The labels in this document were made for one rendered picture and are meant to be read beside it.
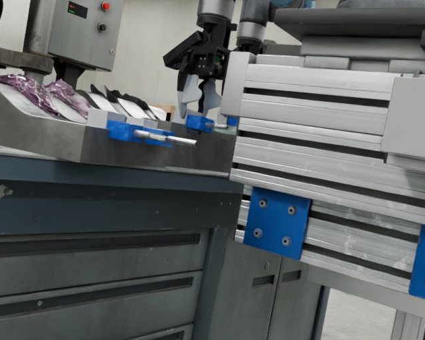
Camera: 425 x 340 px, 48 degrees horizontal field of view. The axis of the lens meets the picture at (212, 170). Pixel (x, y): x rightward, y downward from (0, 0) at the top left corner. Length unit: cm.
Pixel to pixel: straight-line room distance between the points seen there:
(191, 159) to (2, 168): 45
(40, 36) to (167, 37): 780
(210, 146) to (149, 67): 845
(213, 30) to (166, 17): 852
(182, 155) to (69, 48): 95
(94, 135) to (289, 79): 29
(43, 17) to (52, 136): 95
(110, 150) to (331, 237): 36
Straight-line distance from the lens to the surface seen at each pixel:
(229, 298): 125
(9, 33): 907
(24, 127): 78
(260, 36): 133
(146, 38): 970
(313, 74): 63
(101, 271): 93
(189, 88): 101
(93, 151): 73
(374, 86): 60
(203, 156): 106
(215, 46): 98
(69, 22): 186
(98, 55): 193
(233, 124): 130
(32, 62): 162
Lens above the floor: 86
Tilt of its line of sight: 3 degrees down
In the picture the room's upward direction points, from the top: 10 degrees clockwise
